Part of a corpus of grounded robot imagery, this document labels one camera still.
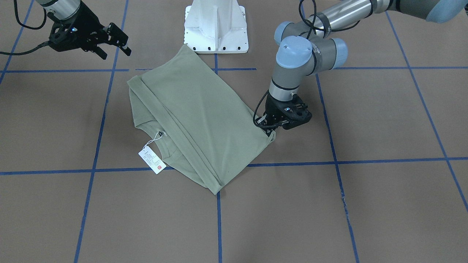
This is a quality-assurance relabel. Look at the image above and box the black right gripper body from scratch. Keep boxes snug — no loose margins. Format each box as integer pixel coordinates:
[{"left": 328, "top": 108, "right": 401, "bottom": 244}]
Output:
[{"left": 48, "top": 2, "right": 132, "bottom": 60}]

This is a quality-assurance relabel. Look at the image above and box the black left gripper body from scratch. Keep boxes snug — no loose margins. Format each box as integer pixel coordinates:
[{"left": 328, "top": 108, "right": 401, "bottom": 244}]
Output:
[{"left": 256, "top": 92, "right": 312, "bottom": 131}]

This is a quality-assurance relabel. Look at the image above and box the sage green long-sleeve shirt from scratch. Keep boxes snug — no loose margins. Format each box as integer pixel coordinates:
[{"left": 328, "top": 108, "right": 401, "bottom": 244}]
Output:
[{"left": 127, "top": 45, "right": 276, "bottom": 194}]

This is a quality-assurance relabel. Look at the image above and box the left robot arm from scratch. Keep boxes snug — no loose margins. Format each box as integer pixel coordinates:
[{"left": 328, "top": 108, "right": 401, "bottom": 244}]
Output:
[{"left": 253, "top": 0, "right": 467, "bottom": 135}]

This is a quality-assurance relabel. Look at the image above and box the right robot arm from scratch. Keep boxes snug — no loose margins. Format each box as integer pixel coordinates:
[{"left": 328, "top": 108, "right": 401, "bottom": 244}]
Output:
[{"left": 37, "top": 0, "right": 132, "bottom": 60}]

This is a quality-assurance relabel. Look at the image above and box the white shirt hang tag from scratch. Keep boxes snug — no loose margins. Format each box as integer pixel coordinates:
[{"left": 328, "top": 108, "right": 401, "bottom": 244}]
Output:
[{"left": 138, "top": 131, "right": 167, "bottom": 174}]

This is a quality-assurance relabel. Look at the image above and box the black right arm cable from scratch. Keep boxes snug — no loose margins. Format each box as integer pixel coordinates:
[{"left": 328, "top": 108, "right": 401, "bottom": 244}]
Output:
[{"left": 0, "top": 0, "right": 50, "bottom": 56}]

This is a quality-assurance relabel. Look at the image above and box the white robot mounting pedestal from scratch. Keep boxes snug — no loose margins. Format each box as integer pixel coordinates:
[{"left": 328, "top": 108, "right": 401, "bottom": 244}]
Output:
[{"left": 184, "top": 0, "right": 249, "bottom": 54}]

